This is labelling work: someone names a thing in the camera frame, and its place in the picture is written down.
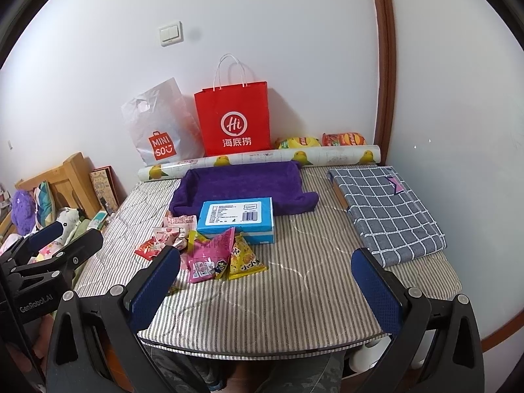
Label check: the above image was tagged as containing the rolled duck print paper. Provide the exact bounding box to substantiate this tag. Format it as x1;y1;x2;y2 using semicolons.
138;145;381;182

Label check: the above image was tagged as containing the blue cardboard box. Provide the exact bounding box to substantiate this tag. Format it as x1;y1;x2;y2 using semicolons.
196;197;274;245

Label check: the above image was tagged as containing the yellow chips bag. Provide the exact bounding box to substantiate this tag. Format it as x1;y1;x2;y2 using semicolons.
275;137;322;149

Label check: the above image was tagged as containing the light pink snack packet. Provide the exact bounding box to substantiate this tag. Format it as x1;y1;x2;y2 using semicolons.
162;211;197;235

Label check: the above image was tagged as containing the brown wooden door frame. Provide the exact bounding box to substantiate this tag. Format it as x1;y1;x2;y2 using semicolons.
374;0;397;164

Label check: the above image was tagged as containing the red snack packet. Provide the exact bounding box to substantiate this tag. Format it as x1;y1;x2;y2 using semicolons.
134;237;169;261

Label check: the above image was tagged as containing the wooden chair frame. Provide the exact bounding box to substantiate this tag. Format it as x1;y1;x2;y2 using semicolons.
15;152;101;218

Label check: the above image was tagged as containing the red paper shopping bag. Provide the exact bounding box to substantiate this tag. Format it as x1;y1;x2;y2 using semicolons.
194;67;271;156

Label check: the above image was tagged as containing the white Miniso plastic bag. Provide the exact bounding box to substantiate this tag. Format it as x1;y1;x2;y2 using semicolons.
121;78;204;166

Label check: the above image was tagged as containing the yellow snack packet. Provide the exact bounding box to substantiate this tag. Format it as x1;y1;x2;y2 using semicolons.
228;233;267;280

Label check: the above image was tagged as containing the white wall switch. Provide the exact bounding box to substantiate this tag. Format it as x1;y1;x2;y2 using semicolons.
159;20;184;47

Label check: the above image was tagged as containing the pink white snack packet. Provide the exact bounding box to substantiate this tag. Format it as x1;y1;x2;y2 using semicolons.
153;227;187;250

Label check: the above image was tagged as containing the grey checked folded cloth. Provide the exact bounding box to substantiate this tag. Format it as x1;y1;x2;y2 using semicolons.
328;166;447;268

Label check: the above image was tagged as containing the orange chips bag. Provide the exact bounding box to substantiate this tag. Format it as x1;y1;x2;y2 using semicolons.
322;132;367;146

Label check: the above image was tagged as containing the patterned picture frame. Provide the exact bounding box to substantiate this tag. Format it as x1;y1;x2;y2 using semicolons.
89;166;120;215

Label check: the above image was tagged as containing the purple fabric tray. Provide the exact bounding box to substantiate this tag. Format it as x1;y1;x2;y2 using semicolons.
169;161;319;215

